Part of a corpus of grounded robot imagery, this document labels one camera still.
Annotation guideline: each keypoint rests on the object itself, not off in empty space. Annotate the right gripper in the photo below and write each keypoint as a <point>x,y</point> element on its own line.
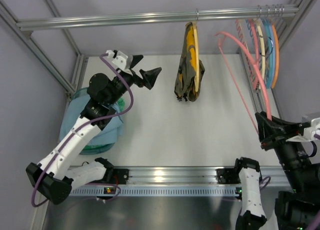
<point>272,136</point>

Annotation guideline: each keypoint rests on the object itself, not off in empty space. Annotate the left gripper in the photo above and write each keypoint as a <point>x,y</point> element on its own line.
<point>135,74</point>

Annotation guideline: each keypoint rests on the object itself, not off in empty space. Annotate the light blue trousers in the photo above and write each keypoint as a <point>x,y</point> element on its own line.
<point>107,137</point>

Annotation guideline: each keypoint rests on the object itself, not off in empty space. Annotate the pink clothes hanger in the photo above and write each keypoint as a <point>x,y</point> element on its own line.
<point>259,98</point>

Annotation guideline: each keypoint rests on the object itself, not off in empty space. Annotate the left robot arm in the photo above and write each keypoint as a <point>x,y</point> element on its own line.
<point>52,177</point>

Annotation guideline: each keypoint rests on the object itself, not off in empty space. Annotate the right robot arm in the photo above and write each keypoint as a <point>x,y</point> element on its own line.
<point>294,146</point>

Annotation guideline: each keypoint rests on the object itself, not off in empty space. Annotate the camouflage yellow trousers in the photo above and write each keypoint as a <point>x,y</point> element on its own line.
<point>184,87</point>

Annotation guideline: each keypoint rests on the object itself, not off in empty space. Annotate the orange empty hanger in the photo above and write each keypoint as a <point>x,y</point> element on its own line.
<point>277,57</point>

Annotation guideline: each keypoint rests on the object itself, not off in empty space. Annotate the cream empty hanger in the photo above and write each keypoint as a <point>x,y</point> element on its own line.
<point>263,45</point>

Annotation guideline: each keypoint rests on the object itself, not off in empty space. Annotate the teal empty hanger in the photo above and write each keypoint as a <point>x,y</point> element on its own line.
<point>269,52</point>

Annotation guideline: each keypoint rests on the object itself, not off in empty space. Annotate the coloured spiral hanger rack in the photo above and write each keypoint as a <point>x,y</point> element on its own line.
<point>242,39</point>

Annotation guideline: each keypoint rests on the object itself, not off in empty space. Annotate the pink empty hanger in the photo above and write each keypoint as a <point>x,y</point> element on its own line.
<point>256,50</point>

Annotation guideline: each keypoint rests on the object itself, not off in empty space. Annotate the green tie-dye garment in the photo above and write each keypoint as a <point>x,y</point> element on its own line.
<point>121,104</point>

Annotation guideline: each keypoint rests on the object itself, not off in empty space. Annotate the teal plastic basket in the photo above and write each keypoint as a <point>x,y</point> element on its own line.
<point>91,149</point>

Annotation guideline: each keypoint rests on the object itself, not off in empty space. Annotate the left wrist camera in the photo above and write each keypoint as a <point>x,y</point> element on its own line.
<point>121,60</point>

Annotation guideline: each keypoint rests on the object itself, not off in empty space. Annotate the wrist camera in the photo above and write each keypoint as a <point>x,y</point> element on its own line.
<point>310,130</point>
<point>121,60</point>

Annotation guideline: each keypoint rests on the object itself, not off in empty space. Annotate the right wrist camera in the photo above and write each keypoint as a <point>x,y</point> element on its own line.
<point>310,130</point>

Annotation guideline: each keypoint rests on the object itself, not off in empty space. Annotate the aluminium frame right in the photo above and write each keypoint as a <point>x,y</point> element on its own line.
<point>288,17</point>

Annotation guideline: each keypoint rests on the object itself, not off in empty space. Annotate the aluminium frame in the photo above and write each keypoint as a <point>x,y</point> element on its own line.
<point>288,17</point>
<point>55,49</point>

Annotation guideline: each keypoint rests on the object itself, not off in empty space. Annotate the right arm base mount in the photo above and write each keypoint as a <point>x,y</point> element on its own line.
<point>227,176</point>

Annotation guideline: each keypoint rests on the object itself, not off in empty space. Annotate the aluminium frame left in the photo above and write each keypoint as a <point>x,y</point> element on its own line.
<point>55,49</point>

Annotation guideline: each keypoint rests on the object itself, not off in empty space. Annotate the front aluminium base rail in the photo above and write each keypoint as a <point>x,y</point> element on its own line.
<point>171,176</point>

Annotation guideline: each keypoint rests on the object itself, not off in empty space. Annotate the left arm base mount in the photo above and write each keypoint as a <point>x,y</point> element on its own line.
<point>117,175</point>

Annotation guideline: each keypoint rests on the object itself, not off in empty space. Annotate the metal hanging rail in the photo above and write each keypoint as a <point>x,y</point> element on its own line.
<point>137,18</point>

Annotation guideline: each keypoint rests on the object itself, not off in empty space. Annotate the slotted cable duct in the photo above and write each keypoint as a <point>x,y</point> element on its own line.
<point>126,191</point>

